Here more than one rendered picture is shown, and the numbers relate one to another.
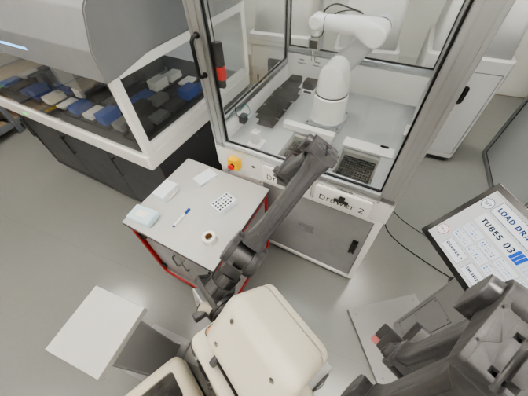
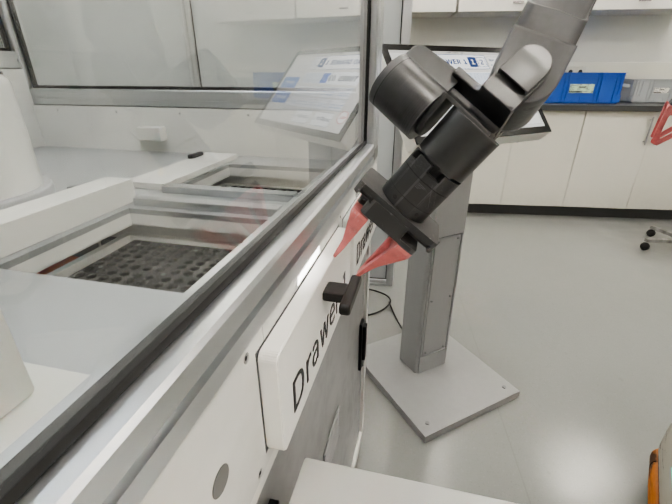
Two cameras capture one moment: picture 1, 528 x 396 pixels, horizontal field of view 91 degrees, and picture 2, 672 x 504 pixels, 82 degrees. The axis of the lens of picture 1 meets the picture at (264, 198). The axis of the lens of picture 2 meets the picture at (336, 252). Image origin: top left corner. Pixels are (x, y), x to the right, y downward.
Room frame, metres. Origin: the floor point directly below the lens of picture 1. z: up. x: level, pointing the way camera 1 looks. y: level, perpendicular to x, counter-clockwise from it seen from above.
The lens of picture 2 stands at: (1.07, 0.24, 1.13)
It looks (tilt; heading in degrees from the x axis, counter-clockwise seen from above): 25 degrees down; 252
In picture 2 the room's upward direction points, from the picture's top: straight up
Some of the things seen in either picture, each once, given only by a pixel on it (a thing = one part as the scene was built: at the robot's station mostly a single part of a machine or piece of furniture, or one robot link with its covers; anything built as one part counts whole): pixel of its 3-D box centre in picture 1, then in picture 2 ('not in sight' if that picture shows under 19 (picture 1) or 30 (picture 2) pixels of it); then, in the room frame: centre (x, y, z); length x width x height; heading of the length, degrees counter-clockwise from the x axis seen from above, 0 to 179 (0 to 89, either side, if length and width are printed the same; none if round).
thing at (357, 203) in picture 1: (342, 200); (363, 221); (0.81, -0.40, 0.87); 0.29 x 0.02 x 0.11; 59
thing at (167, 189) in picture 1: (166, 191); not in sight; (1.03, 0.57, 0.79); 0.13 x 0.09 x 0.05; 148
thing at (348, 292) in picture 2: not in sight; (340, 292); (0.95, -0.11, 0.91); 0.07 x 0.04 x 0.01; 59
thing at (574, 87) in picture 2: not in sight; (571, 87); (-1.80, -2.45, 1.01); 0.61 x 0.41 x 0.22; 156
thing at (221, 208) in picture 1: (223, 203); not in sight; (0.91, 0.23, 0.78); 0.12 x 0.08 x 0.04; 133
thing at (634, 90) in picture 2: not in sight; (650, 90); (-2.43, -2.25, 0.99); 0.40 x 0.31 x 0.17; 156
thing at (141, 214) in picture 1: (143, 215); not in sight; (0.86, 0.67, 0.78); 0.15 x 0.10 x 0.04; 65
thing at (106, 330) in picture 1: (134, 345); not in sight; (0.30, 0.74, 0.38); 0.30 x 0.30 x 0.76; 66
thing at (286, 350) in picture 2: (286, 180); (318, 313); (0.98, -0.13, 0.87); 0.29 x 0.02 x 0.11; 59
